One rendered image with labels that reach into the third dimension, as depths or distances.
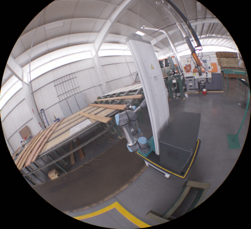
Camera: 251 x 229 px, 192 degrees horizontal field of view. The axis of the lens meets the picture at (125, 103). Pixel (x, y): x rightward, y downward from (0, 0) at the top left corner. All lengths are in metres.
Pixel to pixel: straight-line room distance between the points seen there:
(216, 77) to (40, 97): 12.63
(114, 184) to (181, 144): 1.27
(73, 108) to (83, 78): 3.15
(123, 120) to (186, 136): 0.64
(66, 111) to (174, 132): 7.03
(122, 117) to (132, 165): 1.08
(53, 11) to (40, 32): 1.59
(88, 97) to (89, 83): 1.43
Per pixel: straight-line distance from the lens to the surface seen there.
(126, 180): 1.51
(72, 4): 5.85
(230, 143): 2.18
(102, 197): 1.62
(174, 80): 3.70
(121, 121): 0.78
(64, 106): 7.08
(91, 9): 6.17
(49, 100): 8.04
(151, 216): 1.16
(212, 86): 5.23
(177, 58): 7.03
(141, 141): 0.96
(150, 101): 0.66
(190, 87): 4.67
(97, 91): 8.08
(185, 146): 0.68
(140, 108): 1.26
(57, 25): 5.78
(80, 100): 7.04
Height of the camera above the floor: 1.40
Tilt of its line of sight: 16 degrees down
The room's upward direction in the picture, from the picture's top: 19 degrees counter-clockwise
